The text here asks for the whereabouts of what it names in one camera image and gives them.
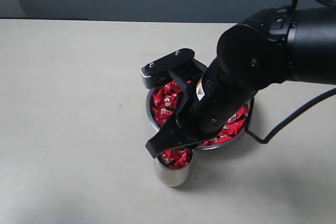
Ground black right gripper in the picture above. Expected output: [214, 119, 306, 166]
[145, 61, 257, 158]

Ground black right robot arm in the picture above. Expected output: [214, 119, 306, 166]
[141, 7, 335, 157]

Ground red candies in cup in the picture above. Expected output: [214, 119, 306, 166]
[158, 149, 193, 169]

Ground steel cup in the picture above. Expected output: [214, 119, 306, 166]
[154, 151, 195, 187]

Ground red wrapped candies pile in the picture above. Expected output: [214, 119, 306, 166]
[146, 81, 250, 150]

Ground steel bowl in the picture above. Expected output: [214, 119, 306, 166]
[145, 62, 256, 152]

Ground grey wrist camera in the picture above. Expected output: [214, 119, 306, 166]
[140, 48, 195, 89]

